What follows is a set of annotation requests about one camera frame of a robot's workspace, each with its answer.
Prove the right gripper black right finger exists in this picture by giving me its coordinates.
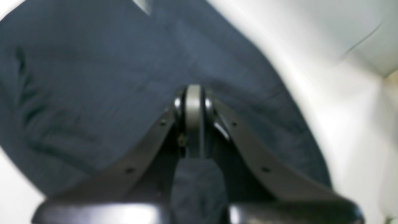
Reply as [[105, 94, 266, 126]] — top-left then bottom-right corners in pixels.
[[204, 89, 364, 224]]

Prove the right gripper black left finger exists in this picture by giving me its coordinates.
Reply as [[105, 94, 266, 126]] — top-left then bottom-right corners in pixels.
[[32, 88, 186, 224]]

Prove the dark navy long-sleeve shirt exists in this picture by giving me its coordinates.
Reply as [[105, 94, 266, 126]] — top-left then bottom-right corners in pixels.
[[1, 0, 331, 224]]

